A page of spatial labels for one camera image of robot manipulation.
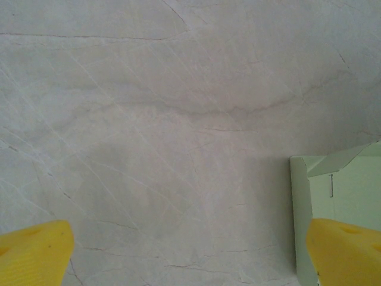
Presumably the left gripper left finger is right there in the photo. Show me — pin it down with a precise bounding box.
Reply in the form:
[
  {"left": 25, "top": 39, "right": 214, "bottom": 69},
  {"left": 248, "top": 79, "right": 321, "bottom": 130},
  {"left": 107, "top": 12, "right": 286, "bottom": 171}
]
[{"left": 0, "top": 219, "right": 75, "bottom": 286}]

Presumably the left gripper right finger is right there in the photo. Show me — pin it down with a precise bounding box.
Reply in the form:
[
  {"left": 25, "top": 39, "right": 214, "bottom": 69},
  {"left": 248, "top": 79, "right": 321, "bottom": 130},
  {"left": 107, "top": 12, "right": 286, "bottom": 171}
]
[{"left": 308, "top": 217, "right": 381, "bottom": 286}]

